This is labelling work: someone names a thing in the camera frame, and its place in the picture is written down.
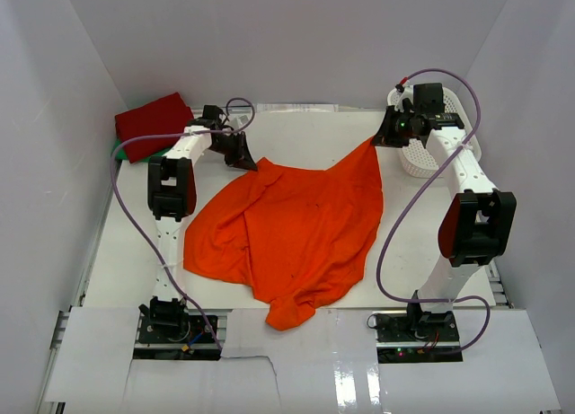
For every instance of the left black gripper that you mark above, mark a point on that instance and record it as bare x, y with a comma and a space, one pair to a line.
242, 158

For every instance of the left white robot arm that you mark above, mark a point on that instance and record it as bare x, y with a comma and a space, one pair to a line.
172, 199

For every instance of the paper strip at back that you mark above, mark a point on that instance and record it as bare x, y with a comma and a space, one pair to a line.
296, 107

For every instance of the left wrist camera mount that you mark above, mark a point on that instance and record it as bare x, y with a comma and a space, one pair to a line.
214, 118

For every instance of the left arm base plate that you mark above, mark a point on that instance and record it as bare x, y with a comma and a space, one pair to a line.
167, 330

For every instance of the orange t shirt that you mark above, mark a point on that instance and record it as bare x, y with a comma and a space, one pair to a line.
298, 238

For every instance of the white paper sheet front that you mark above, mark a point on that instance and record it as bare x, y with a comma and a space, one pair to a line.
328, 365

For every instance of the red folded t shirt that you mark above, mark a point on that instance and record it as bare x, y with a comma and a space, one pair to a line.
165, 116

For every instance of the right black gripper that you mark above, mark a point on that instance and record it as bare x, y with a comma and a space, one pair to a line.
385, 137

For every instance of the white perforated plastic basket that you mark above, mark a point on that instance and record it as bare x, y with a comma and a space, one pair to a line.
415, 159

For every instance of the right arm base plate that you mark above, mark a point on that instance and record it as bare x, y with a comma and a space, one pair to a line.
403, 340

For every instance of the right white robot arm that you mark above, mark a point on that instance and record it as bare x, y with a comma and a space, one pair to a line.
477, 224

